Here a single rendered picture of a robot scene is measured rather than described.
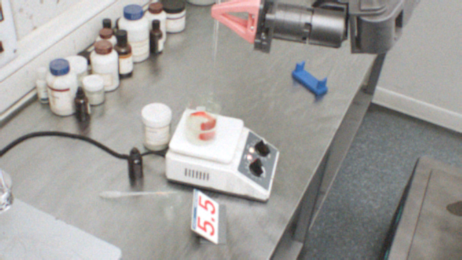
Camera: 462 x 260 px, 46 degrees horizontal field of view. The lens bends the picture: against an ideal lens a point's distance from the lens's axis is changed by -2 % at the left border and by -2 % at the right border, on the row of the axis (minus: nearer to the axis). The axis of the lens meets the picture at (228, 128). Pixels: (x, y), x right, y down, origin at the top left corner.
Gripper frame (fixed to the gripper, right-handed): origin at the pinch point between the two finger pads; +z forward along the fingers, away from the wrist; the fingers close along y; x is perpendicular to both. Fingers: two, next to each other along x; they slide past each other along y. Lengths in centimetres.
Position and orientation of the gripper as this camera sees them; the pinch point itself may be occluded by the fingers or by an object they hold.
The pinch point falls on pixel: (216, 12)
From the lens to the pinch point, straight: 87.3
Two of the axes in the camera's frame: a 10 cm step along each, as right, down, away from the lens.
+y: -1.5, 6.2, -7.7
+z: -9.9, -1.6, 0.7
